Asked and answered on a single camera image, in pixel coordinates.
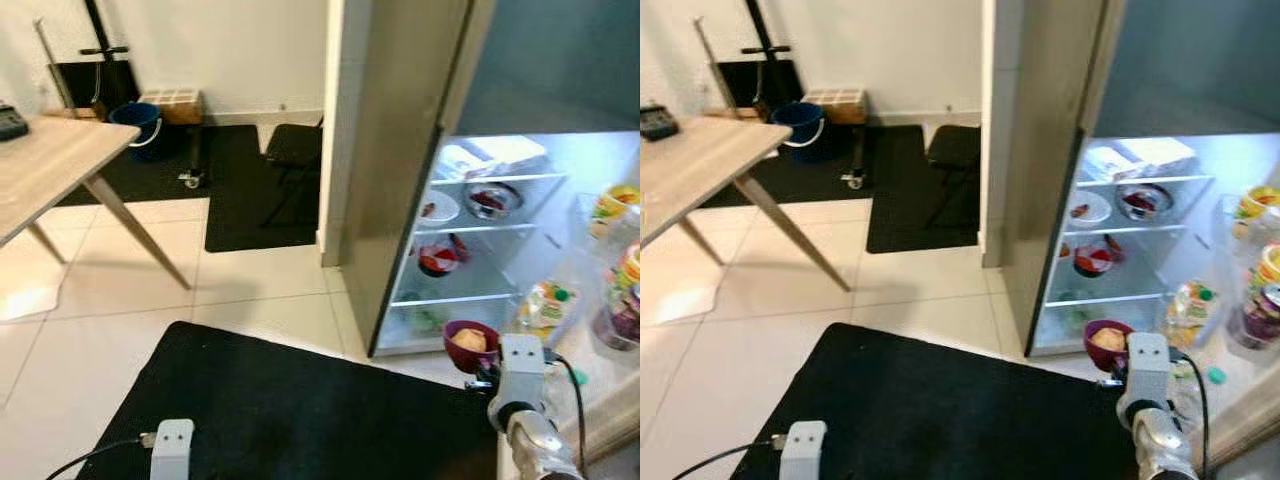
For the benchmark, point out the brown bread piece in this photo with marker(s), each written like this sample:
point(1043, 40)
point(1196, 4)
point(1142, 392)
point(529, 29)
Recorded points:
point(472, 341)
point(1108, 339)

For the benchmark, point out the glass fridge shelf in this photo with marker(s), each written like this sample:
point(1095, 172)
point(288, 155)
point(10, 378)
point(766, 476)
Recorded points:
point(455, 298)
point(500, 180)
point(1145, 181)
point(490, 228)
point(1105, 298)
point(1135, 230)

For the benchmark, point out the stainless steel fridge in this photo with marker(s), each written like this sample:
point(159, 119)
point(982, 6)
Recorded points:
point(1050, 150)
point(400, 150)

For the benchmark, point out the green leafy vegetables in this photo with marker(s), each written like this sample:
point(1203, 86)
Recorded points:
point(425, 320)
point(1075, 320)

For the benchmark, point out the red purple vegetable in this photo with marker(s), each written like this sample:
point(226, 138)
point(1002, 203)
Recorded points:
point(1113, 250)
point(460, 248)

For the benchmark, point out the purple drink cans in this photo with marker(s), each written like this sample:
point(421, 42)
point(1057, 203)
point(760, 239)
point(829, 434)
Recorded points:
point(1258, 318)
point(620, 325)

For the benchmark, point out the white round plate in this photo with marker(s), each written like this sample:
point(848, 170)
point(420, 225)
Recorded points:
point(1093, 210)
point(445, 208)

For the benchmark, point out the dark red food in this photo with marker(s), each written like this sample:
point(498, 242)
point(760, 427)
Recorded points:
point(490, 200)
point(1142, 201)

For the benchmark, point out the stainless steel bowl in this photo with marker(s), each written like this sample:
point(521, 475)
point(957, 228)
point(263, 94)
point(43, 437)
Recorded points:
point(515, 200)
point(1166, 201)

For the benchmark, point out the large yellow noodle tub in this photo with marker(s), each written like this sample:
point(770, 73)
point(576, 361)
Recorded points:
point(1268, 268)
point(630, 270)

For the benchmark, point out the small yellow noodle cup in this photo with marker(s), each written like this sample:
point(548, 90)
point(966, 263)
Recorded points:
point(1260, 205)
point(615, 205)

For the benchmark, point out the white food tray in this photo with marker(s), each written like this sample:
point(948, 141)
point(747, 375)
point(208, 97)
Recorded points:
point(500, 152)
point(1145, 155)

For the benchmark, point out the black folding stool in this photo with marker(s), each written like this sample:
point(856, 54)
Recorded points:
point(955, 148)
point(295, 148)

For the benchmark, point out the light wood dining table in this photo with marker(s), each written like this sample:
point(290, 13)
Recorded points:
point(50, 165)
point(690, 165)

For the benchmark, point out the dark grey desk fan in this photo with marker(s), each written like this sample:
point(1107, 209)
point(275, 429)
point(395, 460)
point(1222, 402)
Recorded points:
point(655, 122)
point(10, 122)

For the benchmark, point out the brown wooden board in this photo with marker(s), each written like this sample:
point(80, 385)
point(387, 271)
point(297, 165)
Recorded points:
point(725, 112)
point(70, 112)

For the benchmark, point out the black foam panel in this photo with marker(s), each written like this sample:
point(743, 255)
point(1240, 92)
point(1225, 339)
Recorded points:
point(70, 85)
point(735, 85)

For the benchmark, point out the brown box with white top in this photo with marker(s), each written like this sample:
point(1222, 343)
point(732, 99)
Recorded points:
point(833, 103)
point(172, 103)

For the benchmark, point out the blue plastic bucket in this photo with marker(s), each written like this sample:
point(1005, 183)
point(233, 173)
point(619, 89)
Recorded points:
point(800, 128)
point(138, 128)

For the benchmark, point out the black gantry stand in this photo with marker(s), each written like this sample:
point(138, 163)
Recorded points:
point(97, 45)
point(762, 45)

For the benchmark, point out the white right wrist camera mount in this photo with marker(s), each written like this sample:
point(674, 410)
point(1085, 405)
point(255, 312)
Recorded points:
point(521, 365)
point(1148, 365)

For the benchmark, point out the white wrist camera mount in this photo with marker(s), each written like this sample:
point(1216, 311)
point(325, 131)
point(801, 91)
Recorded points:
point(803, 450)
point(172, 450)
point(521, 365)
point(1148, 365)

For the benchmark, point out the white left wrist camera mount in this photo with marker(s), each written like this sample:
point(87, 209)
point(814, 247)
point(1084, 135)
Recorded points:
point(172, 450)
point(803, 450)

